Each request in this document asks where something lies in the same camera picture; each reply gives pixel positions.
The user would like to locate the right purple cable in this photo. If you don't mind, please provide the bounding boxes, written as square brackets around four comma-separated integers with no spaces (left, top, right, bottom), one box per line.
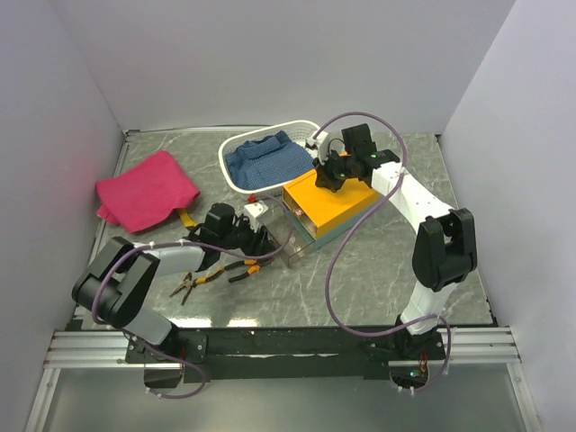
[310,111,452,393]

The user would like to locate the pink folded towel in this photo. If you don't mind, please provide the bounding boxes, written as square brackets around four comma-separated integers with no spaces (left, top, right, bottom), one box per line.
[96,150,201,234]

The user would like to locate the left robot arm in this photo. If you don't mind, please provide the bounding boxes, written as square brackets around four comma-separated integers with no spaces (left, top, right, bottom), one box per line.
[71,202,279,362]

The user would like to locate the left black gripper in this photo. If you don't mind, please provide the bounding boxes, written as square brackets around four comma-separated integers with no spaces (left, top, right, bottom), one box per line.
[219,213,275,260]

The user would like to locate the purple cable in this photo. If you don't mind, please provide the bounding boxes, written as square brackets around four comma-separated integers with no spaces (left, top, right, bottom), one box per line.
[310,111,452,393]
[91,193,296,400]

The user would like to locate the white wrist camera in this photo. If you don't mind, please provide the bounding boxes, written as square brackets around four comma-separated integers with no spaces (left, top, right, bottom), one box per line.
[305,130,329,164]
[242,193,269,231]

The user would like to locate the white plastic basket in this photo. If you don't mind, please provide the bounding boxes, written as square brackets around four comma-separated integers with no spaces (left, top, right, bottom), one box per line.
[218,120,319,196]

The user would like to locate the yellow needle nose pliers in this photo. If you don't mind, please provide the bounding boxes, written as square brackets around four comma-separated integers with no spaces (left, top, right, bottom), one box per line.
[169,272,194,306]

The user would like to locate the blue checkered shirt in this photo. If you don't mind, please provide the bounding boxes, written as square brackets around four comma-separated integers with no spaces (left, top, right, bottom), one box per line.
[224,130,313,190]

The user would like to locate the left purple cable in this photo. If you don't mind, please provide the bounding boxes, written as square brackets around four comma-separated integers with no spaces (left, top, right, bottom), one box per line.
[91,193,296,400]

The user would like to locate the black base beam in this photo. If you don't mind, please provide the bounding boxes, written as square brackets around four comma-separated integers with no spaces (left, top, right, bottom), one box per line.
[125,327,448,390]

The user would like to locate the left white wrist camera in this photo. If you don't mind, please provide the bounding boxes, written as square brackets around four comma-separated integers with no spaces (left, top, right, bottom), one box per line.
[242,193,269,231]

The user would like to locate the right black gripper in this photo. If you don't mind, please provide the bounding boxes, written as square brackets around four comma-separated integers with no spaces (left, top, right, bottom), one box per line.
[312,149,355,195]

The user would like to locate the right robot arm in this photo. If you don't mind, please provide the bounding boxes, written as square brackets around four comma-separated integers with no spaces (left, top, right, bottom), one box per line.
[306,124,477,359]

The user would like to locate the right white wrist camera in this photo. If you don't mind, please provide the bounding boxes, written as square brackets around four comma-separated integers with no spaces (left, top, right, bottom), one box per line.
[305,130,329,164]

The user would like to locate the yellow drawer cabinet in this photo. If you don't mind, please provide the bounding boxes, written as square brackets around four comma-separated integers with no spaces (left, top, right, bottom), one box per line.
[282,169,380,248]

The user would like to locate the aluminium frame rail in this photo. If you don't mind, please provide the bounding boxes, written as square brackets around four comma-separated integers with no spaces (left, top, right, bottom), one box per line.
[43,328,521,369]

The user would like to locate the orange black combination pliers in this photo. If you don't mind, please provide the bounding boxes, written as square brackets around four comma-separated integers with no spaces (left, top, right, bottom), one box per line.
[192,258,274,287]

